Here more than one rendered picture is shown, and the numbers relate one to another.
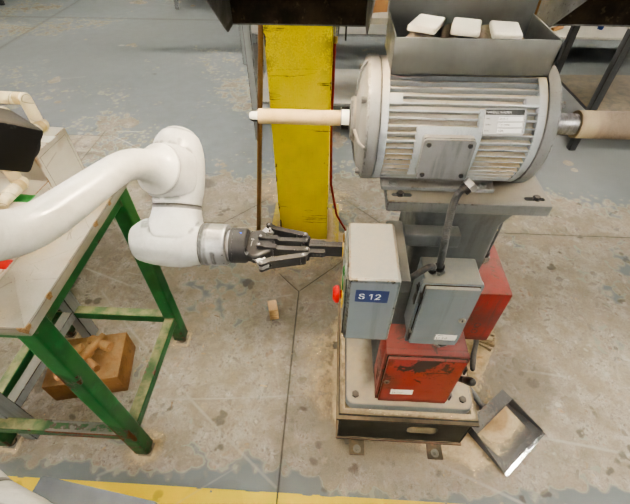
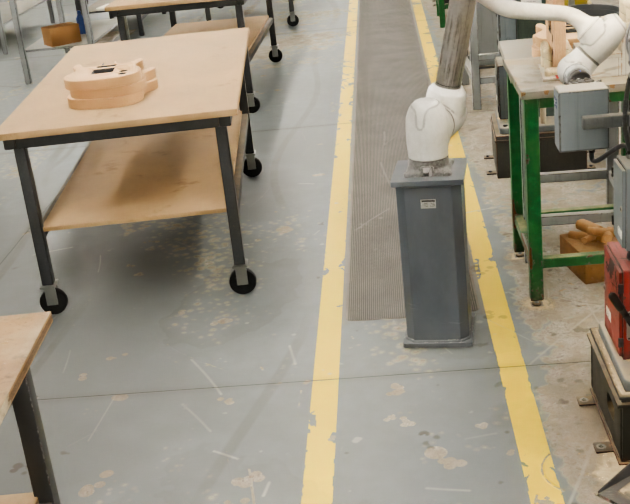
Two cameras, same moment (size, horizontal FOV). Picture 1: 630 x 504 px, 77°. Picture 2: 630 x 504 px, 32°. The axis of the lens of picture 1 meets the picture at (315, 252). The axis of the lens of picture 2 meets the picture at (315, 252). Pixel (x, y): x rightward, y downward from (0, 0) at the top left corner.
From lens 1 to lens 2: 3.56 m
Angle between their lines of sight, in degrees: 76
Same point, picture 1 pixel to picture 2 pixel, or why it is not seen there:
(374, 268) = (565, 88)
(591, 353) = not seen: outside the picture
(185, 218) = (576, 55)
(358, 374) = not seen: outside the picture
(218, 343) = not seen: outside the picture
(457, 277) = (629, 163)
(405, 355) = (610, 249)
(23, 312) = (531, 90)
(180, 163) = (591, 26)
